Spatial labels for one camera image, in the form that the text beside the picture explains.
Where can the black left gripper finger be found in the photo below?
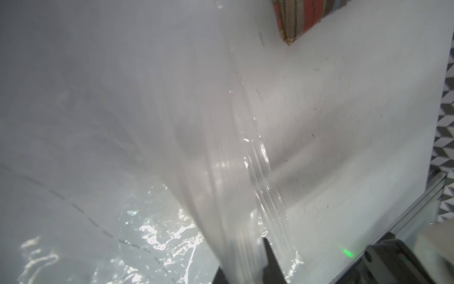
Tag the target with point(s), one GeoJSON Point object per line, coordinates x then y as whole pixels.
{"type": "Point", "coordinates": [272, 273]}

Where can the clear plastic vacuum bag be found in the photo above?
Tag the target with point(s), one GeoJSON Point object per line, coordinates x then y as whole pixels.
{"type": "Point", "coordinates": [133, 142]}

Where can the red plaid shirt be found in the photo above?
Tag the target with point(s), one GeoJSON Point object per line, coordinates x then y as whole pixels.
{"type": "Point", "coordinates": [296, 17]}

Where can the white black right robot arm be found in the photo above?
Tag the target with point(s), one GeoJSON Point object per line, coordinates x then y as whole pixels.
{"type": "Point", "coordinates": [391, 261]}

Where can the aluminium frame right floor rail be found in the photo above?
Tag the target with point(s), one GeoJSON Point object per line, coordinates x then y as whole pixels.
{"type": "Point", "coordinates": [422, 213]}

